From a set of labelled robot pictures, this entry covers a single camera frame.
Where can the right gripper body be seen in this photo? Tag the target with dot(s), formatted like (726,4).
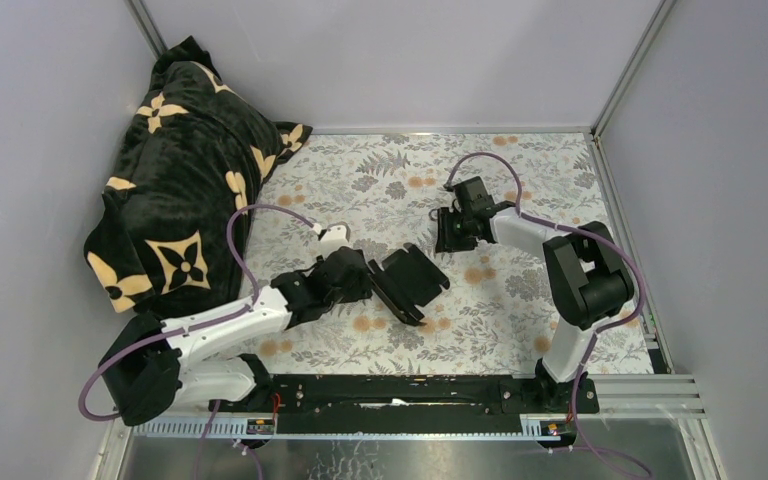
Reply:
(454,231)

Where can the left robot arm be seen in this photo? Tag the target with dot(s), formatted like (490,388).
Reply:
(156,365)

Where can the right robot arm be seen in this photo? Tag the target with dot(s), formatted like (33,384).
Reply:
(590,277)

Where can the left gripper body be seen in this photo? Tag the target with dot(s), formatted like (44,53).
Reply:
(359,291)

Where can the black floral blanket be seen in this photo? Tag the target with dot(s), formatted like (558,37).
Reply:
(193,158)

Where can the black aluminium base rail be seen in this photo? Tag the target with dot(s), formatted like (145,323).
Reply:
(367,407)

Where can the floral tablecloth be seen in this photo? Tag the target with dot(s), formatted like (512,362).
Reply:
(497,317)

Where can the black paper box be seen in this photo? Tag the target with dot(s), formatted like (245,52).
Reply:
(405,281)

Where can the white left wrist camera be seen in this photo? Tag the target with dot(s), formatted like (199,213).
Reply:
(333,237)

